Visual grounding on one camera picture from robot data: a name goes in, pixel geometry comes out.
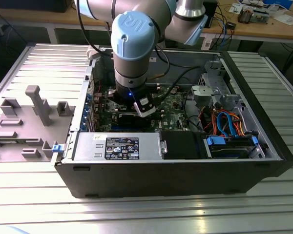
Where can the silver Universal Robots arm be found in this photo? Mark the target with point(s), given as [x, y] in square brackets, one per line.
[133, 36]

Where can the black plastic bay cover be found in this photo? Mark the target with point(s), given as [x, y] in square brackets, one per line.
[180, 146]

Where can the green motherboard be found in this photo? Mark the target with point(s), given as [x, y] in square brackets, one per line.
[171, 114]

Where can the pale grey plastic block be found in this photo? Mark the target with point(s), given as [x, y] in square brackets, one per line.
[91, 54]

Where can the silver power supply unit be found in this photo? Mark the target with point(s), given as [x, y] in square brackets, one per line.
[88, 146]

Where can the grey metal drive cage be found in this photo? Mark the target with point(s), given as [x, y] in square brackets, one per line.
[205, 93]

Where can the blue plastic case latch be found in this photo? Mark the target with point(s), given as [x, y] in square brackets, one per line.
[58, 148]

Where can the black open PC case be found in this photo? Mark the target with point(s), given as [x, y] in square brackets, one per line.
[161, 178]

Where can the white paper tag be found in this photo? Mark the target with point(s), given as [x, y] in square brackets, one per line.
[206, 44]

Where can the grey plastic parts rack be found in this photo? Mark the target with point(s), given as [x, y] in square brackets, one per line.
[27, 122]

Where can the hard disk in blue carrier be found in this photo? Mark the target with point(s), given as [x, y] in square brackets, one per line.
[228, 150]

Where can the black upright box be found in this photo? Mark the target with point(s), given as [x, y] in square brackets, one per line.
[213, 12]

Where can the wooden workbench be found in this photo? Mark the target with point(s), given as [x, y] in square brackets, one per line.
[27, 18]

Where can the large black box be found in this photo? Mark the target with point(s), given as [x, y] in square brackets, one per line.
[31, 6]

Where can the small black adapter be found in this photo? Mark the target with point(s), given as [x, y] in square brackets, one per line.
[231, 25]

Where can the white paper sheet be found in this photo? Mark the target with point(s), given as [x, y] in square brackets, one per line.
[235, 8]
[285, 19]

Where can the small brown electronic part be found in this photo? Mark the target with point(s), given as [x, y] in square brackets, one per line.
[245, 15]

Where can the grey electronic module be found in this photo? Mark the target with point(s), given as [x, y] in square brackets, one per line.
[260, 17]

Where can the blue flat box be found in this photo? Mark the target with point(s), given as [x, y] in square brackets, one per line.
[278, 3]

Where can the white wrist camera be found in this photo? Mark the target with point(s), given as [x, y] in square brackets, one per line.
[146, 111]

